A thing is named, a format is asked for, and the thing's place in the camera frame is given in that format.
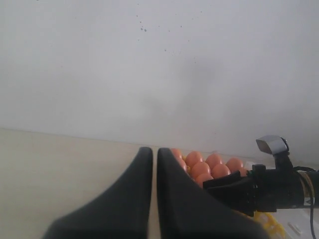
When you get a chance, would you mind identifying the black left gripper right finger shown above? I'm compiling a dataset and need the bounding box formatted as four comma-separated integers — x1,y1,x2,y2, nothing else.
157,148,269,239

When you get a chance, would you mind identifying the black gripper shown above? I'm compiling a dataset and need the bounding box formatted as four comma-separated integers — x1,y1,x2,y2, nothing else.
203,151,303,216

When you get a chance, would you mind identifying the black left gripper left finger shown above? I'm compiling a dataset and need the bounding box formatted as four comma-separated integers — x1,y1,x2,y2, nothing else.
43,147,153,239

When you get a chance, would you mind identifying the brown egg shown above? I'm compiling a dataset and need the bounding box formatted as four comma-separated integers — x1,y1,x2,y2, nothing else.
205,153,223,169
238,167,248,177
185,151,203,168
226,157,243,173
190,161,210,179
195,173,213,188
211,164,231,179
171,148,183,160
177,158,187,173

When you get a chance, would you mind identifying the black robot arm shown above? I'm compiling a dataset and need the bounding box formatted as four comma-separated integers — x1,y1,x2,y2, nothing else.
44,147,319,239

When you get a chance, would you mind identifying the yellow plastic egg tray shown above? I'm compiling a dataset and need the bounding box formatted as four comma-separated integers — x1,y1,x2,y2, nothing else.
181,155,285,239

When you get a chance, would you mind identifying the clear plastic bin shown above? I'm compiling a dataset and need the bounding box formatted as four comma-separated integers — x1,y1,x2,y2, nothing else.
252,167,319,239

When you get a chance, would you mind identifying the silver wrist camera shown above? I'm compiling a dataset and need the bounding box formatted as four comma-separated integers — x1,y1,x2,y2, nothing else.
256,135,289,155

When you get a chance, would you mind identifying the black cable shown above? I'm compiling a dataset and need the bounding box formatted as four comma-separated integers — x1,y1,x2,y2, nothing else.
291,166,319,239

